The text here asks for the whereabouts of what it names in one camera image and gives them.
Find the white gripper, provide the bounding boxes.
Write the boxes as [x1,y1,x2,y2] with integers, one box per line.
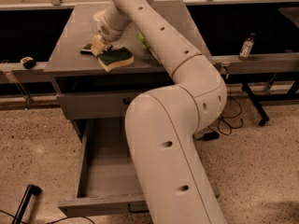
[91,17,125,56]

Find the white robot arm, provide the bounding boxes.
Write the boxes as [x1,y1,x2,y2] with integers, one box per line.
[97,0,227,224]

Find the grey drawer cabinet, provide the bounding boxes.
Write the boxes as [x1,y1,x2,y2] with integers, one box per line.
[42,0,217,142]

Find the grey upper drawer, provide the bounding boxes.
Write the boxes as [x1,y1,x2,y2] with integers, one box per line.
[57,90,141,119]

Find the grey open middle drawer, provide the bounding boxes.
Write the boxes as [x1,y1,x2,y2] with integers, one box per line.
[58,117,148,217]

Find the green yellow sponge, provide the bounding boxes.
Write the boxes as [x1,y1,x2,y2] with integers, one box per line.
[97,47,135,72]

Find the white bowl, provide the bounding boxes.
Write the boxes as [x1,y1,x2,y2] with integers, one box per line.
[93,9,106,23]

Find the green chip bag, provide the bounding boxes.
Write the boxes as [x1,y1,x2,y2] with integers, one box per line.
[136,31,162,65]

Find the black power adapter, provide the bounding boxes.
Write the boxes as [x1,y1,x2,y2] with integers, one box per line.
[203,132,220,141]

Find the small clear bottle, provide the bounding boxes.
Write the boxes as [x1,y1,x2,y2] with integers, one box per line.
[239,33,255,61]

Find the black stand leg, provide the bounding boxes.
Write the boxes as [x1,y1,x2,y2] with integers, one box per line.
[11,185,42,224]

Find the black caster leg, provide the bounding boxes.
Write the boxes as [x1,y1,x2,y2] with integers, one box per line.
[242,83,269,127]

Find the grey side rail bench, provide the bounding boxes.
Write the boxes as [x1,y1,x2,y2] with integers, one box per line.
[0,52,299,84]

